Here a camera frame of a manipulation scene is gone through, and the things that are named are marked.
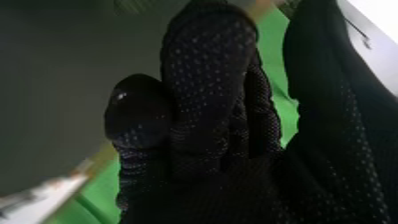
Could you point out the dark mat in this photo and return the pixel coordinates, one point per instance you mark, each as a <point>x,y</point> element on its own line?
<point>47,83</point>

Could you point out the white sheet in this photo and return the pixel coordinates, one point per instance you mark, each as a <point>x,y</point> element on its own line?
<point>30,210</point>

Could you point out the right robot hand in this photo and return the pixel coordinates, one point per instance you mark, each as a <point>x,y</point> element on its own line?
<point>207,100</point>

